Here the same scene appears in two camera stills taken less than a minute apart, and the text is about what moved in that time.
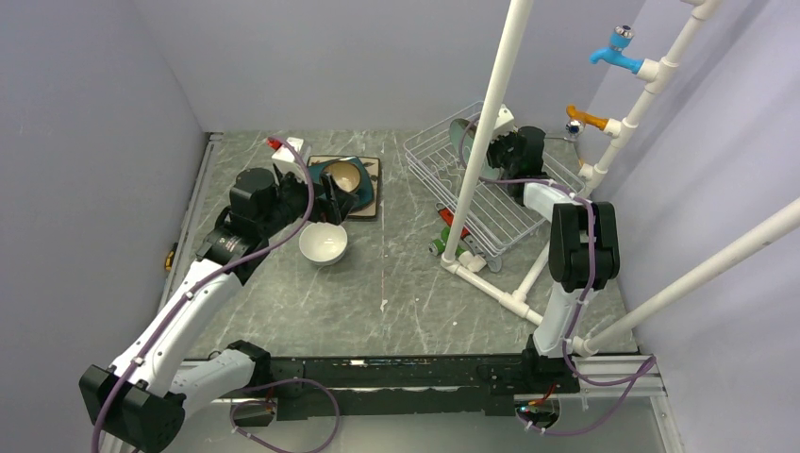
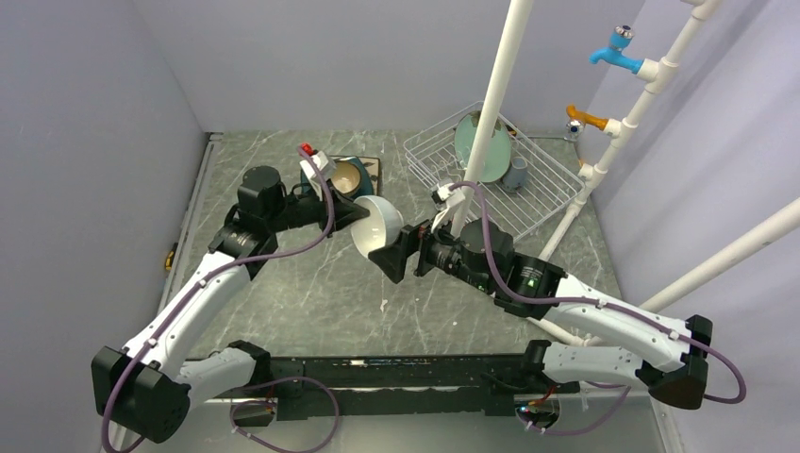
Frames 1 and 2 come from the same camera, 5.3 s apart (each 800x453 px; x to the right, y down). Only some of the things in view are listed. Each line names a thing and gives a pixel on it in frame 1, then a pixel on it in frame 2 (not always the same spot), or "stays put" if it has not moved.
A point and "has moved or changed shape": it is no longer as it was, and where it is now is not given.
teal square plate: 359,198 stays put
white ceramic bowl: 323,243 → 384,223
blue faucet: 621,37 stays put
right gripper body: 500,153 → 436,251
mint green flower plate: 456,127 has moved or changed shape
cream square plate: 369,209 stays put
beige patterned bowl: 345,175 stays put
